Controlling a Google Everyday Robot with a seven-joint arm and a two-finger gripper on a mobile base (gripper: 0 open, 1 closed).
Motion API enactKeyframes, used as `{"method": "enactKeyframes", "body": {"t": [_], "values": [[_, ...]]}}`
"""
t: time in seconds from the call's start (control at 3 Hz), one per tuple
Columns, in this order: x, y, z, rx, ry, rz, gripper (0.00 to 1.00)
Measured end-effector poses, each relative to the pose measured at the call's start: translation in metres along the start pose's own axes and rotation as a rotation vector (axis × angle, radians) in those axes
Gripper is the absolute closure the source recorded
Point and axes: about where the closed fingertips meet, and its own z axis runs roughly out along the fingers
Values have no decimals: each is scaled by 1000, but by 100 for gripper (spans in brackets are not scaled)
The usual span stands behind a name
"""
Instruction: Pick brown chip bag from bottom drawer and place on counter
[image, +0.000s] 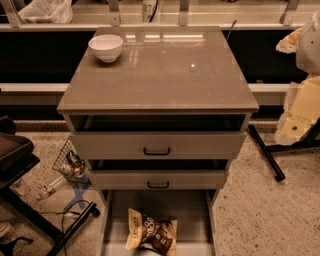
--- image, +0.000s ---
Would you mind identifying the clear plastic bottle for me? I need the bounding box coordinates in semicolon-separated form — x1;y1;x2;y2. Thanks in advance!
37;176;67;200

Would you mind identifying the top grey drawer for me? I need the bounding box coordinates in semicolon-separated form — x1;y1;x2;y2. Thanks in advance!
70;132;246;160

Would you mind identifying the white plastic bag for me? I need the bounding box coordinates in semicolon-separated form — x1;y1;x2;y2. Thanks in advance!
18;0;73;23

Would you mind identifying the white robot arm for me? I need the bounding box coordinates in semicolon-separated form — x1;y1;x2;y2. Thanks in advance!
274;10;320;146

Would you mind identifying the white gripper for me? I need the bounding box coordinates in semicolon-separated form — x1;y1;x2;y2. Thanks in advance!
274;76;320;146

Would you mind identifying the black stand base left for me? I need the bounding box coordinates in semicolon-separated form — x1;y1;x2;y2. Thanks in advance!
0;186;101;256

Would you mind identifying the black cable on floor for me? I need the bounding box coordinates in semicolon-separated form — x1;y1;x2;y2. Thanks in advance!
36;199;92;256

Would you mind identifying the grey drawer cabinet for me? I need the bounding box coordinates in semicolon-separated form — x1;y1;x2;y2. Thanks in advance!
58;27;258;175

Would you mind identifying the blue tape cross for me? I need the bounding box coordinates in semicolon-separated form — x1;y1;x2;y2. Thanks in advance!
64;182;90;211

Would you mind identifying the dark tray left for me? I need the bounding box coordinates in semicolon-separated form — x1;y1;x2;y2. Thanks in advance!
0;133;34;171

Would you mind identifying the black table leg right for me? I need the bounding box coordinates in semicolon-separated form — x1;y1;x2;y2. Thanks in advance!
248;125;285;182

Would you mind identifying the white ceramic bowl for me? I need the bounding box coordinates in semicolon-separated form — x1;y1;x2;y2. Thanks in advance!
88;34;123;62

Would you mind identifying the wire mesh basket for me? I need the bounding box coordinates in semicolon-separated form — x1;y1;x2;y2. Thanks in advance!
53;138;89;184

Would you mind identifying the brown chip bag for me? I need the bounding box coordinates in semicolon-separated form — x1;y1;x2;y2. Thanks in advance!
126;208;178;256

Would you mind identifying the middle grey drawer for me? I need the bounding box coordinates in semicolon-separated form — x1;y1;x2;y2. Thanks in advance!
89;170;228;190

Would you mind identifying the open bottom grey drawer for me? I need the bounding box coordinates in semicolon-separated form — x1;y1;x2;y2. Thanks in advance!
96;189;219;256

